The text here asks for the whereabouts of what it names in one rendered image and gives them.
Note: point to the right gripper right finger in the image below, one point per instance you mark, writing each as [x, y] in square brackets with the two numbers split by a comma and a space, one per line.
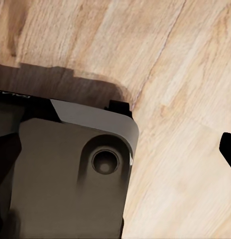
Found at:
[225, 146]

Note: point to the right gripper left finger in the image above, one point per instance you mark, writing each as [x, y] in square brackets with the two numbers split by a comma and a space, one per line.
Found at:
[10, 149]

